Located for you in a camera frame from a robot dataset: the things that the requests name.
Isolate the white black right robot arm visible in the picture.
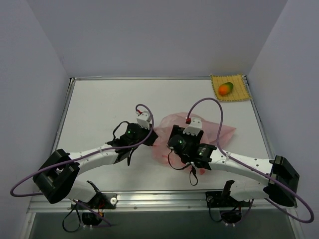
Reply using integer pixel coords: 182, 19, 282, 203
167, 125, 300, 207

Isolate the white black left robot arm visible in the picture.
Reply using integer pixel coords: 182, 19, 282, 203
33, 123, 158, 209

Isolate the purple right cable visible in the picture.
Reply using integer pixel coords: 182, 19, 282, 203
186, 98, 315, 223

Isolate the pink plastic bag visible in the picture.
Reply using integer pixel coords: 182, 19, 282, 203
151, 112, 237, 175

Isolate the yellow woven mat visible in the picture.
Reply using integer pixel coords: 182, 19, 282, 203
210, 74, 251, 102

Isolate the orange green fake mango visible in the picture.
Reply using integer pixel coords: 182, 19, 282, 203
218, 82, 234, 96

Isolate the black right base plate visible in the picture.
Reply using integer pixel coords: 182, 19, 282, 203
205, 191, 250, 208

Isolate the aluminium front rail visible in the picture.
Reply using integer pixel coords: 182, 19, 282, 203
27, 190, 265, 212

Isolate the purple cable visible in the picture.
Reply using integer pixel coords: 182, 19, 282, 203
186, 98, 315, 223
10, 104, 156, 198

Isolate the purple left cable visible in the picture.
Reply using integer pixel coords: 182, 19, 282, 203
10, 104, 156, 198

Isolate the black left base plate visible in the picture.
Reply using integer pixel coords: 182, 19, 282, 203
76, 192, 118, 210

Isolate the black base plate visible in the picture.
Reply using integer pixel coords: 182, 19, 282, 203
76, 192, 118, 210
205, 191, 250, 208

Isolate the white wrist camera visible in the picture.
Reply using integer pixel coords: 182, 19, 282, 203
136, 110, 151, 130
183, 117, 202, 136

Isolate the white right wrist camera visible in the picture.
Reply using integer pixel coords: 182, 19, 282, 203
183, 117, 202, 136

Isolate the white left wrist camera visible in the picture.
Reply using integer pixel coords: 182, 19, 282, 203
136, 110, 151, 130

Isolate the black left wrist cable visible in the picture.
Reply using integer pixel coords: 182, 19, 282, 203
109, 121, 130, 144

